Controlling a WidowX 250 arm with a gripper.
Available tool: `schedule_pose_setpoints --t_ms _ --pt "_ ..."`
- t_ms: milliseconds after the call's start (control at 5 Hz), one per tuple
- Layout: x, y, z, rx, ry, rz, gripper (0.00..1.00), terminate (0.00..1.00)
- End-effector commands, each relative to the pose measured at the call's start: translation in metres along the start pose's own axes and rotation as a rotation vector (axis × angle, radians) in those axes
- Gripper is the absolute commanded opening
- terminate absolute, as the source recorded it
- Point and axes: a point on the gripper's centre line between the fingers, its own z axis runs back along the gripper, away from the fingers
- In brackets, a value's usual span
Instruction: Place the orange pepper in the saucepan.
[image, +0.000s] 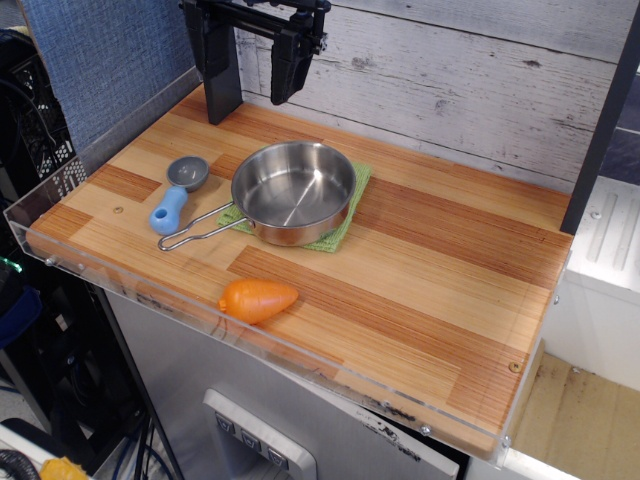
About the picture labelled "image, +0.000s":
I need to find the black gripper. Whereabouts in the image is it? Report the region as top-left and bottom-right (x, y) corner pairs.
(179, 1), (332, 105)

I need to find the orange toy pepper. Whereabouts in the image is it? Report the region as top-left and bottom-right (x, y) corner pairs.
(217, 278), (299, 325)

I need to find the stainless steel saucepan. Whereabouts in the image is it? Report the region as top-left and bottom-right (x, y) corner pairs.
(158, 141), (356, 251)

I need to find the blue grey toy scoop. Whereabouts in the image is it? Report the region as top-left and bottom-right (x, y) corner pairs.
(149, 156), (209, 236)

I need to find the green dish cloth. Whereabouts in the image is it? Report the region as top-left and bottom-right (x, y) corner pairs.
(216, 162), (372, 253)

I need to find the black plastic crate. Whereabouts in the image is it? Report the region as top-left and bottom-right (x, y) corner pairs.
(0, 52), (76, 181)

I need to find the clear acrylic table guard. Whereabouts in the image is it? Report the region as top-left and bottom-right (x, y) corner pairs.
(2, 156), (546, 470)

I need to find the silver appliance with buttons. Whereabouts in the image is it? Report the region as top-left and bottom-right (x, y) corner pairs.
(203, 389), (317, 479)

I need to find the white ribbed box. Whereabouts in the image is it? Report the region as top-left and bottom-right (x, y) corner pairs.
(564, 175), (640, 301)

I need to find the yellow object bottom left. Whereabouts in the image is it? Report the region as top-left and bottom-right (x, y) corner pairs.
(39, 457), (89, 480)

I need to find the black vertical post left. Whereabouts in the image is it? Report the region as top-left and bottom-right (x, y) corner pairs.
(203, 25), (243, 125)

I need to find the black vertical post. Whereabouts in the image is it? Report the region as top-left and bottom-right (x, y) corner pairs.
(560, 1), (639, 235)
(203, 25), (243, 125)

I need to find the black vertical post right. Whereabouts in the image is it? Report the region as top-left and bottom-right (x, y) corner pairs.
(560, 1), (639, 235)

